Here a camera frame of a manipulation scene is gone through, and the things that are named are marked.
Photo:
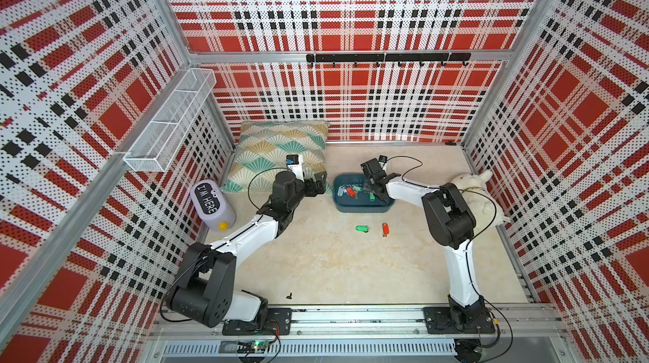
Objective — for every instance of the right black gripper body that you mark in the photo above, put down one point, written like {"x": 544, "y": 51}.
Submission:
{"x": 368, "y": 184}

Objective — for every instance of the green circuit board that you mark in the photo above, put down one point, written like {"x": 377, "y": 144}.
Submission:
{"x": 252, "y": 347}

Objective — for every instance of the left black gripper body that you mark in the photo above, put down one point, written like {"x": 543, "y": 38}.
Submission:
{"x": 301, "y": 191}

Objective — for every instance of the white wire mesh shelf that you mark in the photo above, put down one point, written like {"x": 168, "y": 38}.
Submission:
{"x": 157, "y": 145}

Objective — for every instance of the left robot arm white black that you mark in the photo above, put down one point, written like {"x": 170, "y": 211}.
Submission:
{"x": 203, "y": 290}

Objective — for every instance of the black hook rail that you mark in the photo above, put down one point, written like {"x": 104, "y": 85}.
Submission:
{"x": 376, "y": 58}

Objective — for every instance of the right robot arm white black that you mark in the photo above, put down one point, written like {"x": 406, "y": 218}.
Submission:
{"x": 451, "y": 224}

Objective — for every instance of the teal storage box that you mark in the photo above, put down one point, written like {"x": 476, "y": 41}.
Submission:
{"x": 361, "y": 203}

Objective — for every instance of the lavender I'm here jug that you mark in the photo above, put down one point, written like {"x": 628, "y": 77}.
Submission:
{"x": 212, "y": 206}

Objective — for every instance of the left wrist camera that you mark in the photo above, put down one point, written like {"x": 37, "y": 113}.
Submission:
{"x": 295, "y": 164}

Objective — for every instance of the fan pattern cushion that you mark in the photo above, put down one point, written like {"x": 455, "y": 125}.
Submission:
{"x": 263, "y": 148}

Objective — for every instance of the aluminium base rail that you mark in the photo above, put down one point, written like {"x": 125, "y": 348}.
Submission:
{"x": 370, "y": 333}

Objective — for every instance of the white plush toy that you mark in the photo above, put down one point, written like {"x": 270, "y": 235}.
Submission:
{"x": 473, "y": 188}

